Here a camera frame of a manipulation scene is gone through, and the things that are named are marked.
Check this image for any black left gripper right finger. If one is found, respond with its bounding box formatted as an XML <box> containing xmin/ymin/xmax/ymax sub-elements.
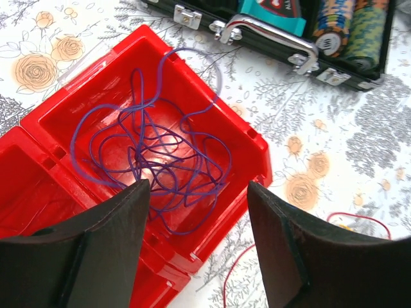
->
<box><xmin>247</xmin><ymin>182</ymin><xmax>410</xmax><ymax>307</ymax></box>

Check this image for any black poker chip case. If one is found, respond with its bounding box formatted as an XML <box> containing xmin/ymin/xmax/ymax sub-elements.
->
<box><xmin>146</xmin><ymin>1</ymin><xmax>396</xmax><ymax>92</ymax></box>

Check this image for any purple cable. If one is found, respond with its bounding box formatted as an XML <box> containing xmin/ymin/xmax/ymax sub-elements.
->
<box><xmin>69</xmin><ymin>47</ymin><xmax>232</xmax><ymax>237</ymax></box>

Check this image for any red plastic bin right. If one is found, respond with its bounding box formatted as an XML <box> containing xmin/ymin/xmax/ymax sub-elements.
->
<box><xmin>22</xmin><ymin>26</ymin><xmax>272</xmax><ymax>273</ymax></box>

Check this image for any red plastic bin middle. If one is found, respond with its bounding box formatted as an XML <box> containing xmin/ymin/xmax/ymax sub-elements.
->
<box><xmin>1</xmin><ymin>127</ymin><xmax>190</xmax><ymax>307</ymax></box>

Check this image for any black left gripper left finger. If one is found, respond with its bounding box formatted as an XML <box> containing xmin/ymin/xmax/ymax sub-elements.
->
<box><xmin>1</xmin><ymin>180</ymin><xmax>150</xmax><ymax>307</ymax></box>

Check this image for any red plastic bin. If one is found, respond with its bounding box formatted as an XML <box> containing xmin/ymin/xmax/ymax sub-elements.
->
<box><xmin>22</xmin><ymin>26</ymin><xmax>272</xmax><ymax>273</ymax></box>
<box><xmin>1</xmin><ymin>127</ymin><xmax>190</xmax><ymax>307</ymax></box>

